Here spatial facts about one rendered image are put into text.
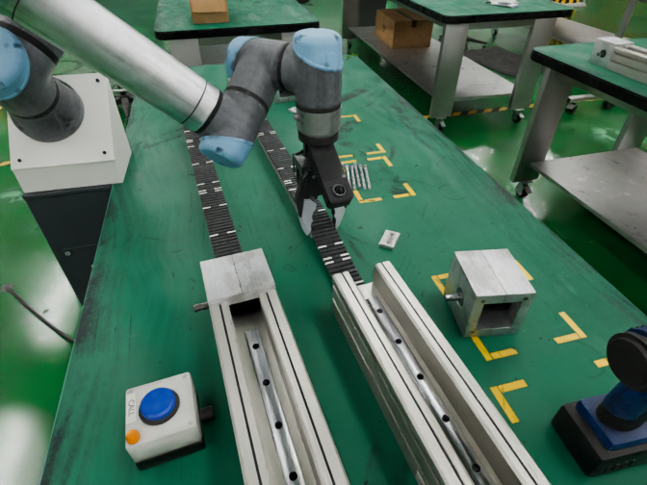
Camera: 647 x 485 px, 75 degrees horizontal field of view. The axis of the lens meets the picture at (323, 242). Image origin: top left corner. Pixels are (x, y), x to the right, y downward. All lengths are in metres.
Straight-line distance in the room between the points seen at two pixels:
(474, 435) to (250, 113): 0.54
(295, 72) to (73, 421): 0.58
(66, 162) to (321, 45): 0.70
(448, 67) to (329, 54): 2.49
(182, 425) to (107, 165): 0.73
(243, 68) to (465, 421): 0.59
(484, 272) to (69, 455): 0.62
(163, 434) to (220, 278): 0.23
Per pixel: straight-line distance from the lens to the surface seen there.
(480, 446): 0.56
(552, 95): 2.41
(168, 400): 0.57
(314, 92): 0.68
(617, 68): 2.15
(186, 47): 2.72
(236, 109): 0.68
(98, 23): 0.64
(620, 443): 0.62
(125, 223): 0.99
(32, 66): 1.02
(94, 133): 1.15
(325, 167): 0.71
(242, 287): 0.63
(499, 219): 0.98
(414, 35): 4.46
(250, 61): 0.72
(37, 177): 1.19
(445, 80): 3.16
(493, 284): 0.67
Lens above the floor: 1.32
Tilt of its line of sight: 39 degrees down
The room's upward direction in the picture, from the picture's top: straight up
